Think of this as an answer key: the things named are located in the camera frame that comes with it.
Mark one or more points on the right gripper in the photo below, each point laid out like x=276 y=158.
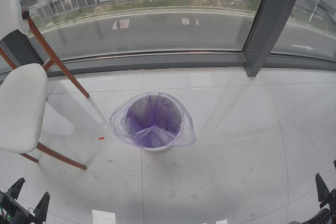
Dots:
x=330 y=199

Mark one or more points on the wooden chair with white cushions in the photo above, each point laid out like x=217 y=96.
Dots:
x=21 y=112

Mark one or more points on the window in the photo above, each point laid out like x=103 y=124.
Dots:
x=157 y=20

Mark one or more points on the purple plastic bag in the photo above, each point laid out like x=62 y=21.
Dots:
x=157 y=136

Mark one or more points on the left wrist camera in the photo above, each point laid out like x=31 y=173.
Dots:
x=7 y=203

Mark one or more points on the white trash bin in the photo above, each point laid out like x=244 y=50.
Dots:
x=157 y=149

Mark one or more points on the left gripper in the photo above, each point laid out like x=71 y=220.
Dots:
x=27 y=216

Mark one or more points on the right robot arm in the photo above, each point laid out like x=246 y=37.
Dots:
x=317 y=217

